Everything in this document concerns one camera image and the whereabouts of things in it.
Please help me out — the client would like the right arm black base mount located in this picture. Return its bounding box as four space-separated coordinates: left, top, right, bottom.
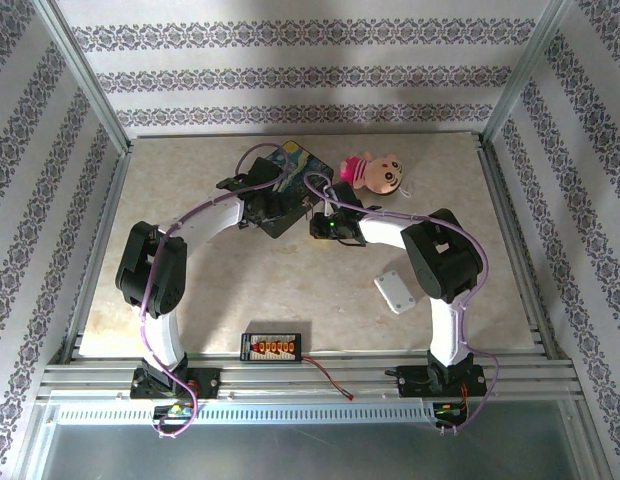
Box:
397 364 486 400

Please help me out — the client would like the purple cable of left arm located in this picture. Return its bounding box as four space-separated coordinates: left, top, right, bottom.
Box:
138 142 291 441

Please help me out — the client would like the black board with orange connectors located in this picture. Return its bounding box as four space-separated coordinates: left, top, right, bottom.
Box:
239 332 304 362

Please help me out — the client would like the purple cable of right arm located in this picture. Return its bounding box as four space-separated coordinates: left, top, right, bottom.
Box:
303 172 500 437

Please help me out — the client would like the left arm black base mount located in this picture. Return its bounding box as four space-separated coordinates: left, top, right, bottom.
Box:
129 367 222 400

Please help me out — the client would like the starry night print tin box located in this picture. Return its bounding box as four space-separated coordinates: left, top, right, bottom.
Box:
259 139 336 240

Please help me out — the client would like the aluminium frame post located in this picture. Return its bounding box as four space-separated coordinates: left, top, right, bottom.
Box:
481 0 574 146
32 0 135 156

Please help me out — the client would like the white rectangular plastic box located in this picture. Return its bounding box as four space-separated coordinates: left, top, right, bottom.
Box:
373 272 418 315

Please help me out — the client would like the grey metal sheet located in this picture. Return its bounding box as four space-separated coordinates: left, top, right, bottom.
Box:
39 423 594 480

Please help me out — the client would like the white slotted cable duct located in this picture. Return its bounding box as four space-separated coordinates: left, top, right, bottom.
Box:
54 402 437 426

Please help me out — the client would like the cartoon boy plush doll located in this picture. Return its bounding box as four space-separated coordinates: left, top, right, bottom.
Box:
338 153 414 197

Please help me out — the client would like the small circuit board with leds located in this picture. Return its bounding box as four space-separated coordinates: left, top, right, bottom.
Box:
153 404 194 420

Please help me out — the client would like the red wire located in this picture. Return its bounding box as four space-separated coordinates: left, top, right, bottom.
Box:
300 355 355 401

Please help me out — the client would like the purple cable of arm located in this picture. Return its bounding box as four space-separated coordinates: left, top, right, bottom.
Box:
138 142 291 441
303 172 500 437

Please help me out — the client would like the small circuit board with wires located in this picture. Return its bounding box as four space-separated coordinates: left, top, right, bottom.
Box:
433 401 470 422

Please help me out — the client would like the aluminium mounting rail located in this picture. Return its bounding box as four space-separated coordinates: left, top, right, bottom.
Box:
37 352 576 402

